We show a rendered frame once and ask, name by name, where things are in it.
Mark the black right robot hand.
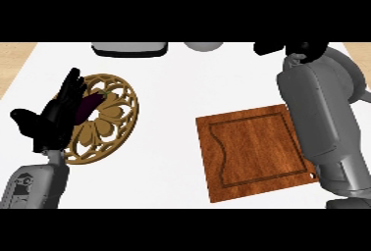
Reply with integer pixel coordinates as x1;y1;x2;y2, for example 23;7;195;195
252;41;331;64

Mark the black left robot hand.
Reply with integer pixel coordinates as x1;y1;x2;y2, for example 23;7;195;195
9;67;88;154

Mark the brown wooden cutting board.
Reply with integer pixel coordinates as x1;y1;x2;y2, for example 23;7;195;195
193;103;320;204

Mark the dark purple eggplant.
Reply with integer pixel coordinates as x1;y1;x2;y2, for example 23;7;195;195
72;89;111;126

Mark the tan openwork round trivet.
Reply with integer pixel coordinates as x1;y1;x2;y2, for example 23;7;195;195
50;73;140;166

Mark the grey rounded object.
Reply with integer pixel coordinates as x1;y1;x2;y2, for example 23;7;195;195
183;41;224;53

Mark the grey and black appliance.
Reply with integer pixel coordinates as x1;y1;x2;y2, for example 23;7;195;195
90;41;170;59

